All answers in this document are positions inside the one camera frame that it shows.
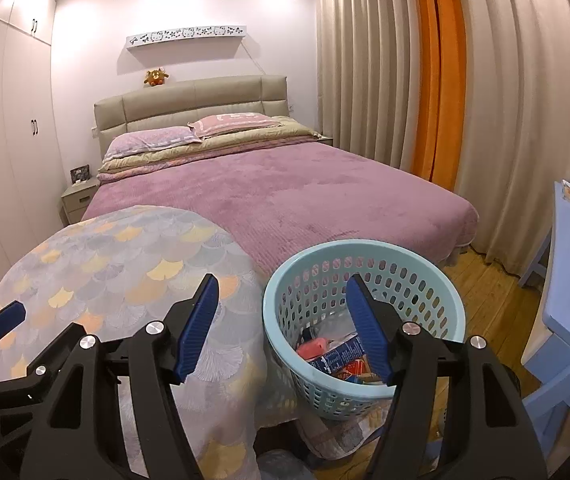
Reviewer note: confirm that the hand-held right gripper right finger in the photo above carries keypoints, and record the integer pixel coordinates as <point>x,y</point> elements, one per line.
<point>370,330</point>

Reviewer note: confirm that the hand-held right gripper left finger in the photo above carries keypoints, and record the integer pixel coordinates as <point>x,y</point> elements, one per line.
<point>195,330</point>

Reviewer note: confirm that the clear plastic bag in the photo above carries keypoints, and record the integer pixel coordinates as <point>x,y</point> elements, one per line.
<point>335,325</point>

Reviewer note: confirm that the orange snack packet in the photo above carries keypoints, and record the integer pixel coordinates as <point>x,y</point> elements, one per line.
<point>360,369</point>

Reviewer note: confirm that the blue printed box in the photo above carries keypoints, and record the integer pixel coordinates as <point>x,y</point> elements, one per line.
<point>340,358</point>

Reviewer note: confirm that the red cup with white lid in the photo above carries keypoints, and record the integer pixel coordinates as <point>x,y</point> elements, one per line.
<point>315,348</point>

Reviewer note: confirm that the light blue plastic basket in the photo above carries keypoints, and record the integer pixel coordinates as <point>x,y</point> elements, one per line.
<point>285,340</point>

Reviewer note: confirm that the scale-print tablecloth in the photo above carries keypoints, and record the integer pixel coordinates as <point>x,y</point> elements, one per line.
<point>115,270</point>

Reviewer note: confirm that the beige nightstand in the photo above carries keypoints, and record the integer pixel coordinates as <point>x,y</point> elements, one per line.
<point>80,202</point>

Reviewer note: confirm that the pink bed blanket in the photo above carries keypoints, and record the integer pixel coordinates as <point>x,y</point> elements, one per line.
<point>290,195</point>

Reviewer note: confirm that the olive folded quilt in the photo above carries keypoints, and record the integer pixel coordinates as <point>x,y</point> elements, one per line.
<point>215,147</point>

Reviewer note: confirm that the white wardrobe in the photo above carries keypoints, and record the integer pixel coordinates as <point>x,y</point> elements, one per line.
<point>10,135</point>

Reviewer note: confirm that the lilac pillow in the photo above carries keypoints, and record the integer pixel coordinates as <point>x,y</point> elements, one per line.
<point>150,141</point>

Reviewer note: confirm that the blue plastic chair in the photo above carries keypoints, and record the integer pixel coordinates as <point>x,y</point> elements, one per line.
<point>560,285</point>

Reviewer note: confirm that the pink pillow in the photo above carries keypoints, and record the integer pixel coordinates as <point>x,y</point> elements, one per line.
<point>235,124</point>

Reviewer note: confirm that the beige bed headboard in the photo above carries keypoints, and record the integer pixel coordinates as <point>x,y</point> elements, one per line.
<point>190,100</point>

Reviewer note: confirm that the orange plush toy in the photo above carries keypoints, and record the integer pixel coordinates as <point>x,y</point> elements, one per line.
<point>156,78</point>

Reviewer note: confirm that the orange curtain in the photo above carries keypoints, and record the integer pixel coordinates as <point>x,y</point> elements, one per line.
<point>442,85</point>

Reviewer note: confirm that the beige curtain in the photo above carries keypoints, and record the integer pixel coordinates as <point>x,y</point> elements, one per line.
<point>525,110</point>
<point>365,60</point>

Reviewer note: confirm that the small photo frame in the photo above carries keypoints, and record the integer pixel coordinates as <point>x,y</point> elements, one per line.
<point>80,174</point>

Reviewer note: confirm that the white wall shelf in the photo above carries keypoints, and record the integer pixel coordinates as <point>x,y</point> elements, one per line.
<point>185,36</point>

